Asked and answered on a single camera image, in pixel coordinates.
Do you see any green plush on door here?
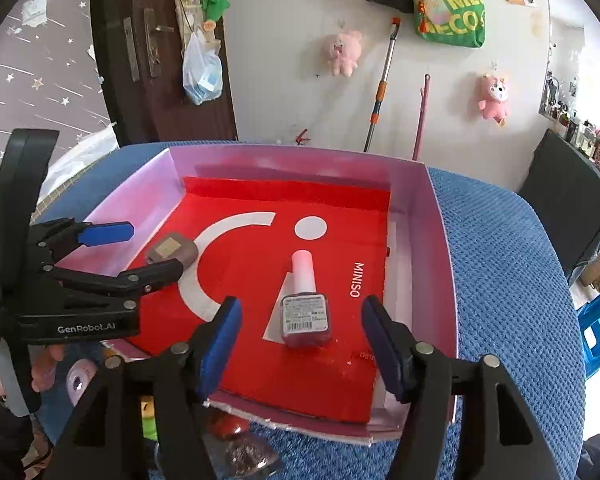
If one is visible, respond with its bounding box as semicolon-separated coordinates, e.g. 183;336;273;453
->
201;0;230;32

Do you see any pink plush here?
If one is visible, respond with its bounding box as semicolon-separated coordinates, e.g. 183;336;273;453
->
323;30;362;77
477;74;509;127

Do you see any brown square case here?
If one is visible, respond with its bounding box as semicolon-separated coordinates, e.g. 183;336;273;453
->
145;232;199;270

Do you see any pink stick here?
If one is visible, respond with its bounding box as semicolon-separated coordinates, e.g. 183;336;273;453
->
412;74;431;162

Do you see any red cap glitter bottle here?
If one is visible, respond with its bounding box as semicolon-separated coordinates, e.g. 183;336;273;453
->
201;408;284;479

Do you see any pink plush left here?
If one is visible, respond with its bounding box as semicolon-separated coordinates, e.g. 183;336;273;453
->
323;30;362;77

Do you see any green tote bag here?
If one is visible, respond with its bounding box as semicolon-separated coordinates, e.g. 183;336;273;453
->
414;0;486;49

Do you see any blue table cloth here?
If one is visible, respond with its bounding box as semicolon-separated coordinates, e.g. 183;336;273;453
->
40;143;585;479

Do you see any lilac rounded case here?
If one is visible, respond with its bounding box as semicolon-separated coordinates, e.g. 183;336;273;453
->
66;359;97;406

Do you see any pink plush right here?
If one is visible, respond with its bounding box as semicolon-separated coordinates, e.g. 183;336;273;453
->
477;74;509;127

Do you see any plastic bag on door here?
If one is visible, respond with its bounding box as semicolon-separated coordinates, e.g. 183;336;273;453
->
182;30;223;105

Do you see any brown door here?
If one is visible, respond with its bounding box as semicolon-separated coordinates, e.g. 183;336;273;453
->
91;0;238;146

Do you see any pink box with red base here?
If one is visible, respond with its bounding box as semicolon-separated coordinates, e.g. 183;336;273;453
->
62;144;458;445

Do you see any green toy snow globe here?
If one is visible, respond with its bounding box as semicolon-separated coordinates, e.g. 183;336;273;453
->
140;396;158;442

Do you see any pink nail polish bottle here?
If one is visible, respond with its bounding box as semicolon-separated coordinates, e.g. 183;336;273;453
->
280;249;332;348

